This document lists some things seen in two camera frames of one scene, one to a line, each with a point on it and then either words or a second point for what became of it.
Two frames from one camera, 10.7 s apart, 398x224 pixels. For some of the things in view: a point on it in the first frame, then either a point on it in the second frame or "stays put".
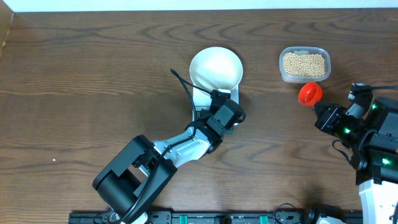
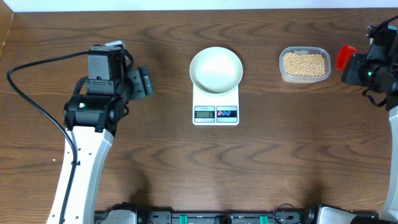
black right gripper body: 347,128 to 360,71
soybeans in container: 304,65 stays put
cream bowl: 216,68 stays put
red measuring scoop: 310,94 to 343,56
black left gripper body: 204,114 to 138,90
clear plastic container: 304,64 stays put
